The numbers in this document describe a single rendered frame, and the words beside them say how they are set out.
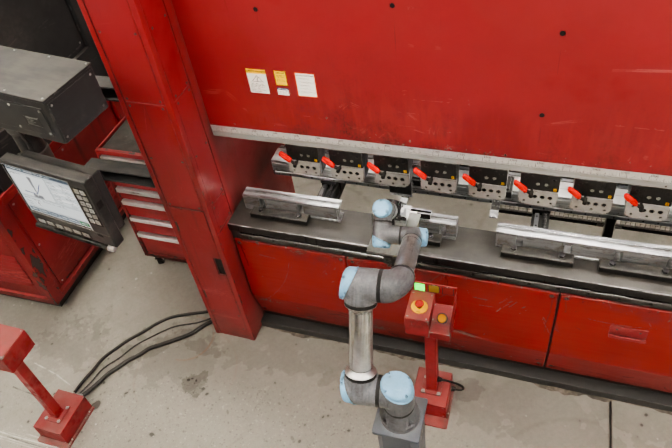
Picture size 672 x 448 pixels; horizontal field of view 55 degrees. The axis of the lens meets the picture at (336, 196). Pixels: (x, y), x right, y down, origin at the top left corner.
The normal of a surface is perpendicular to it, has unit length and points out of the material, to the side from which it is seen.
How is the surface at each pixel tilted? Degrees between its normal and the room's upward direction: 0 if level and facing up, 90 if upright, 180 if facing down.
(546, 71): 90
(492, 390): 0
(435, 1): 90
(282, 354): 0
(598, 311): 90
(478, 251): 0
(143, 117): 90
